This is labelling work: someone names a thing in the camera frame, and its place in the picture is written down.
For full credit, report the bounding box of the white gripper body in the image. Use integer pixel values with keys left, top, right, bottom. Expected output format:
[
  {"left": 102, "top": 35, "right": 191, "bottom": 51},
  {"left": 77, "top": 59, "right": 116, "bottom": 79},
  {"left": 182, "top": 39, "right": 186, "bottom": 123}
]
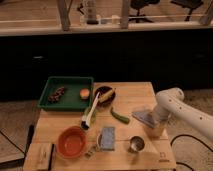
[{"left": 152, "top": 105, "right": 171, "bottom": 125}]

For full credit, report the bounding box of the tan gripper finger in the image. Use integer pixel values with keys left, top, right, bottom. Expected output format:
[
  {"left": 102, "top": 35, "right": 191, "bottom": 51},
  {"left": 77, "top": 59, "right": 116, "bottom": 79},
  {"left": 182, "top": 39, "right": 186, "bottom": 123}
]
[{"left": 147, "top": 124, "right": 165, "bottom": 138}]

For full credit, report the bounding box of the grey towel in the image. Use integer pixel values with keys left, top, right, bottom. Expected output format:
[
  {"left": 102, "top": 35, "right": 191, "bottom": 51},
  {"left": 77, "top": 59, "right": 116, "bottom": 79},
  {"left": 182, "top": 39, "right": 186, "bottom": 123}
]
[{"left": 132, "top": 108, "right": 155, "bottom": 128}]

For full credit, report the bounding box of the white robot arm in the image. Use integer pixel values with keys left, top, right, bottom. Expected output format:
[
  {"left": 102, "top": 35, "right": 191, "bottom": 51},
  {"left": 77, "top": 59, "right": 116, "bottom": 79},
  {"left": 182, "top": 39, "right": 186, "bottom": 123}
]
[{"left": 150, "top": 88, "right": 213, "bottom": 142}]

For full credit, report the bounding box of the small metal cup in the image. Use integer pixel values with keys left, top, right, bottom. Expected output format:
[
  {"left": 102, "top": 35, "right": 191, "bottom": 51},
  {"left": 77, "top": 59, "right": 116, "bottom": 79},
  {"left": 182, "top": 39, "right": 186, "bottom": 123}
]
[{"left": 128, "top": 136, "right": 145, "bottom": 153}]

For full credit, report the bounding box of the green pepper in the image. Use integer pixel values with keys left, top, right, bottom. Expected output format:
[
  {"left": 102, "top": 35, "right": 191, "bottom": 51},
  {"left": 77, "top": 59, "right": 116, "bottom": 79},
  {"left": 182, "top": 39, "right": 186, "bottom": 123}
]
[{"left": 110, "top": 107, "right": 130, "bottom": 124}]

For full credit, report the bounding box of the blue sponge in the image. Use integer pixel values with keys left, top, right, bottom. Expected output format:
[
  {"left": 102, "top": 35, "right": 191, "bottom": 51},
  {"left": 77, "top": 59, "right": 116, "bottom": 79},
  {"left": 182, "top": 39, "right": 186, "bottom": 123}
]
[{"left": 100, "top": 127, "right": 115, "bottom": 151}]

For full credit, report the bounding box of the black round plate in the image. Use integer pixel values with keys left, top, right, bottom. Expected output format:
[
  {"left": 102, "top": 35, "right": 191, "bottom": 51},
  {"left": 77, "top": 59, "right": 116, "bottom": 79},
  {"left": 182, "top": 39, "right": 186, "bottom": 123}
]
[{"left": 95, "top": 86, "right": 116, "bottom": 107}]

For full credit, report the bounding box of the orange round fruit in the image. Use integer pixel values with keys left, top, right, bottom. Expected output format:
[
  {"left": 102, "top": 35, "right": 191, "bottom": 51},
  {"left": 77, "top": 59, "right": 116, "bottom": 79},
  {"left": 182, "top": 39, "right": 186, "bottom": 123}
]
[{"left": 80, "top": 88, "right": 90, "bottom": 99}]

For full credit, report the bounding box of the orange plastic bowl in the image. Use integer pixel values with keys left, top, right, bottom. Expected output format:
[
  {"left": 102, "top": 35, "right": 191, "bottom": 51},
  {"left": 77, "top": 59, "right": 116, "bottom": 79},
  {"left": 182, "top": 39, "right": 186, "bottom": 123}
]
[{"left": 56, "top": 126, "right": 87, "bottom": 159}]

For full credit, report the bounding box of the green plastic tray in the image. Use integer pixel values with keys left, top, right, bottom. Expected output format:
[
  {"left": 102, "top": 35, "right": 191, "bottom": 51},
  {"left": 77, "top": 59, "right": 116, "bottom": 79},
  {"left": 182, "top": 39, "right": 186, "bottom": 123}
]
[{"left": 38, "top": 76, "right": 93, "bottom": 111}]

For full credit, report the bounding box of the black office chair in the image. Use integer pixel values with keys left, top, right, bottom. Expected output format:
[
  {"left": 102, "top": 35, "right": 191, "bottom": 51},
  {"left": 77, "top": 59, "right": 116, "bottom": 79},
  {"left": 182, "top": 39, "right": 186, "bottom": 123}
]
[{"left": 129, "top": 0, "right": 160, "bottom": 23}]

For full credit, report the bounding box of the wooden block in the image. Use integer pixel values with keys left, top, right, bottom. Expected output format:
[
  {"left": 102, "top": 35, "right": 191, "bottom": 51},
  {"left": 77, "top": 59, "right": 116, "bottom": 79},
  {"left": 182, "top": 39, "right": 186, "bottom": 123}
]
[{"left": 36, "top": 143, "right": 52, "bottom": 171}]

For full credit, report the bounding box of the black floor cable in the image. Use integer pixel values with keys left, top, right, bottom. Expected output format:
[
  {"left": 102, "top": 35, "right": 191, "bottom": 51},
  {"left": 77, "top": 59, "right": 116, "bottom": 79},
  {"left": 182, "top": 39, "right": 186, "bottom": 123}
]
[{"left": 170, "top": 133, "right": 213, "bottom": 171}]

